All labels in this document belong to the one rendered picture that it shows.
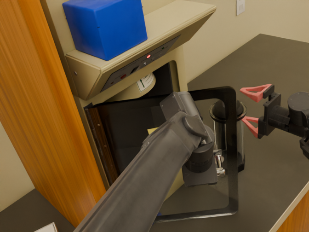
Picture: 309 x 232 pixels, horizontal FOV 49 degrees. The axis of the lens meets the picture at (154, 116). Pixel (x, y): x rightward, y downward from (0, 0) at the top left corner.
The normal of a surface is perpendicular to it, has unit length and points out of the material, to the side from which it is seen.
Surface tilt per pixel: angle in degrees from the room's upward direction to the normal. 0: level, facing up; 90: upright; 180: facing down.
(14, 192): 90
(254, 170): 0
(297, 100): 19
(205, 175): 26
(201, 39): 90
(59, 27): 90
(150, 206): 57
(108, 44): 90
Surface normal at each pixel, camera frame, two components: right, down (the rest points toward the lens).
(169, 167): 0.74, -0.52
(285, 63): -0.15, -0.80
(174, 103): -0.64, -0.25
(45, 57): 0.70, 0.33
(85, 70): -0.70, 0.50
